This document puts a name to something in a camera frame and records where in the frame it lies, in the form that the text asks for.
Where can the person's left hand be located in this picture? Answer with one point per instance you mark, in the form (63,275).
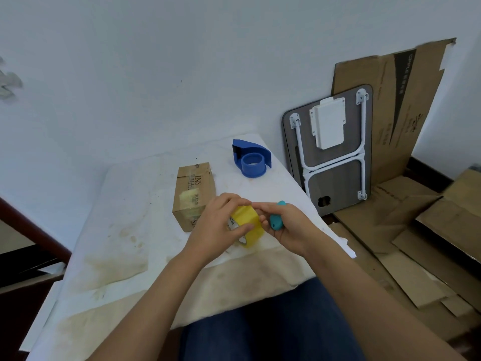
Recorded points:
(210,229)

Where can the person's right hand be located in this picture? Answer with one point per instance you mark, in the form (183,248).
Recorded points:
(295,231)

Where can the person's left thumb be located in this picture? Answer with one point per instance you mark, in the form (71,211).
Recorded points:
(242,230)

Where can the person's right thumb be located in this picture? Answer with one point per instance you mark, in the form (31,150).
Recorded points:
(265,208)

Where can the yellow packing tape roll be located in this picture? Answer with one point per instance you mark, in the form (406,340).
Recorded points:
(250,219)

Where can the teal utility knife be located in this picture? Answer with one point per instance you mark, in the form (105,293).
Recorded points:
(277,221)

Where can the person's left forearm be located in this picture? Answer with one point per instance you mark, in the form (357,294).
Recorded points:
(150,312)

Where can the person's right forearm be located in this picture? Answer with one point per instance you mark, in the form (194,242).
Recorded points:
(372,312)

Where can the blue tape dispenser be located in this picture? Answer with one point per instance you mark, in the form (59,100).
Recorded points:
(252,161)

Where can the small brown cardboard box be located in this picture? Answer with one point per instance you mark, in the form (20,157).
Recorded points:
(193,191)

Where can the grey folding table white legs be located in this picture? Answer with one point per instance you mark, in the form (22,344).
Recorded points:
(340,172)

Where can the person's blue jeans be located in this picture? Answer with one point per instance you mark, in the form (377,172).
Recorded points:
(270,327)

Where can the stained white table cover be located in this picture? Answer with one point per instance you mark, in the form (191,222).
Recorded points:
(124,229)

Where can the flattened brown cardboard sheet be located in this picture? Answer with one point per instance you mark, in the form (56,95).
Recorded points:
(387,210)
(456,218)

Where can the large printed cardboard sheet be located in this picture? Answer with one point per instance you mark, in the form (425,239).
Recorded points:
(394,108)

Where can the small brown cardboard piece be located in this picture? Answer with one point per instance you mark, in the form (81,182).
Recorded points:
(413,278)

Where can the dark brown wooden furniture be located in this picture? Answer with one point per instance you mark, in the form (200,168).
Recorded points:
(22,270)

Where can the grey wall hook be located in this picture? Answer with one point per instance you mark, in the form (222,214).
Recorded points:
(8,83)

